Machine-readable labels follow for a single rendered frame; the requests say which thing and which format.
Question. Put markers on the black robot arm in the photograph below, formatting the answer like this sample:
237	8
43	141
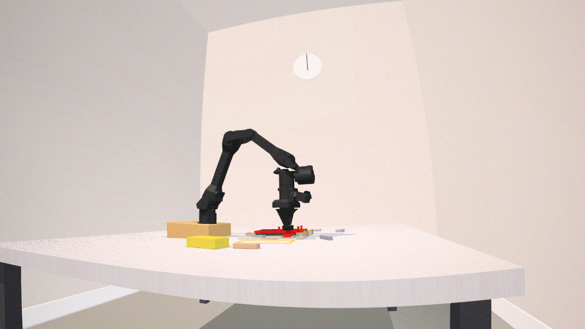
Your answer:
231	142

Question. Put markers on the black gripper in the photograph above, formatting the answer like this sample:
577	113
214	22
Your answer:
287	208

